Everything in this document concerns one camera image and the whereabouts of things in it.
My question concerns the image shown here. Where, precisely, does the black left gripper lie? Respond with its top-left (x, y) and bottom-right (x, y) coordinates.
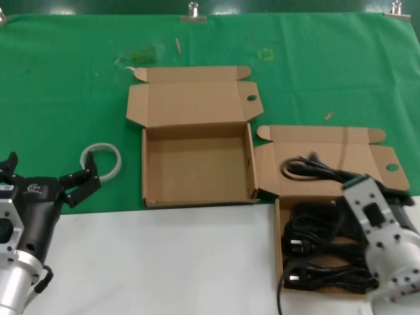
top-left (0, 151), bottom-right (102, 264)

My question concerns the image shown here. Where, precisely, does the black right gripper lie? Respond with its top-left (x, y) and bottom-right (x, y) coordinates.
top-left (382, 186), bottom-right (420, 238)

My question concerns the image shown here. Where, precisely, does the black power cable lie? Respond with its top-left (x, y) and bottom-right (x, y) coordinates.
top-left (282, 201), bottom-right (369, 259)
top-left (280, 152), bottom-right (362, 187)
top-left (282, 258), bottom-right (380, 295)

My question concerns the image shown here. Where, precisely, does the cardboard box with plain lid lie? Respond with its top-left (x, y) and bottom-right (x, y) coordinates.
top-left (253, 124), bottom-right (410, 297)

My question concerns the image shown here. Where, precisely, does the cardboard box with dotted lid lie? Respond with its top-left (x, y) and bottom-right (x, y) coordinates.
top-left (125, 65), bottom-right (265, 209)

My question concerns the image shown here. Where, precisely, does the translucent tape roll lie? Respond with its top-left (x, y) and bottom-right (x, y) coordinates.
top-left (79, 142), bottom-right (123, 182)

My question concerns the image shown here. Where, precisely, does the green table cloth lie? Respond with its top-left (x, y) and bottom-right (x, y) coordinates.
top-left (0, 12), bottom-right (420, 216)

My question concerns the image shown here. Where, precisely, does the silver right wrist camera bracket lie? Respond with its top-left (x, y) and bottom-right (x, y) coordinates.
top-left (342, 175), bottom-right (405, 251)

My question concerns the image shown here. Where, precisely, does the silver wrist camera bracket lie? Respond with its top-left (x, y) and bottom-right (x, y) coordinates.
top-left (0, 184), bottom-right (26, 264)
top-left (342, 175), bottom-right (405, 251)

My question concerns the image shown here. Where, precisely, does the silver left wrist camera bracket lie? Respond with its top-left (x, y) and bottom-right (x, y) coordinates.
top-left (0, 184), bottom-right (26, 264)

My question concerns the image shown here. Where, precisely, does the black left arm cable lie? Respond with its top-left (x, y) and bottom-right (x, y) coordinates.
top-left (32, 264), bottom-right (54, 295)

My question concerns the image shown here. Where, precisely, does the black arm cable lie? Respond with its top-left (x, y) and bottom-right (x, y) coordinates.
top-left (276, 272), bottom-right (285, 315)
top-left (32, 264), bottom-right (54, 295)

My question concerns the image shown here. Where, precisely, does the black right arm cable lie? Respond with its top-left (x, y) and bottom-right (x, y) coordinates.
top-left (276, 272), bottom-right (285, 315)

